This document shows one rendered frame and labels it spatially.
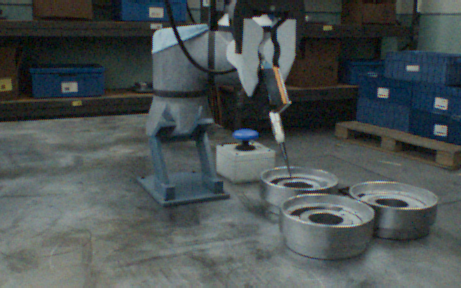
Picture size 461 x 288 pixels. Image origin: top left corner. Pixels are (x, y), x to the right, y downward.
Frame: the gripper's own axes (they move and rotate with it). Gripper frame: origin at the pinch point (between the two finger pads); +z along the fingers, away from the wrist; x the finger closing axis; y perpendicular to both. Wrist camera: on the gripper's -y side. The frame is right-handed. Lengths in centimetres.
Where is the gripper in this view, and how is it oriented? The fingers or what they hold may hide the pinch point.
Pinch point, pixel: (266, 85)
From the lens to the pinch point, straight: 65.1
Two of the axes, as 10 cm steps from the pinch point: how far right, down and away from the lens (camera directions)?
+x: -9.0, 0.8, -4.2
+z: -0.2, 9.7, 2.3
